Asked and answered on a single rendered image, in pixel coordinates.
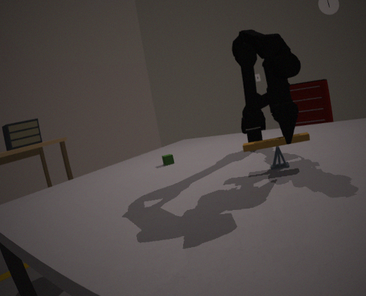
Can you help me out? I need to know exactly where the tan rectangular bar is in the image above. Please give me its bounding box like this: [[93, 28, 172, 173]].
[[243, 132, 310, 151]]

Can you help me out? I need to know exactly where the green cube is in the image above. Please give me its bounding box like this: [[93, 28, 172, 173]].
[[162, 154, 174, 166]]

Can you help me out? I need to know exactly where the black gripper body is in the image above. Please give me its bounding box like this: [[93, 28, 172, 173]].
[[267, 79, 299, 118]]

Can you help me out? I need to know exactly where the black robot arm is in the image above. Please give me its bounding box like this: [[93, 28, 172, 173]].
[[232, 30, 301, 142]]

